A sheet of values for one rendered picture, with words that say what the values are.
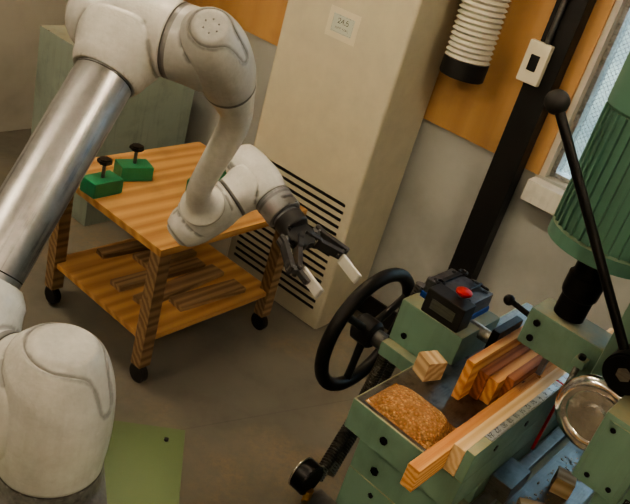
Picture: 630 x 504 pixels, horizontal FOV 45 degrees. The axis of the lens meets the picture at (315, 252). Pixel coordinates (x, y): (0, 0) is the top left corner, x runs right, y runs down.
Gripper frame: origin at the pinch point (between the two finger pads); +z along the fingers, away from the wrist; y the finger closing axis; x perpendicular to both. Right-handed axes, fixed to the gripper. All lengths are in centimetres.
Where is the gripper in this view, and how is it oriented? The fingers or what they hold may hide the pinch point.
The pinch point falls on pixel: (336, 283)
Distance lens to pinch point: 170.4
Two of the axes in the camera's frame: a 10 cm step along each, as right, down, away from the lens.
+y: 6.6, -2.1, 7.3
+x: -4.9, 6.2, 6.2
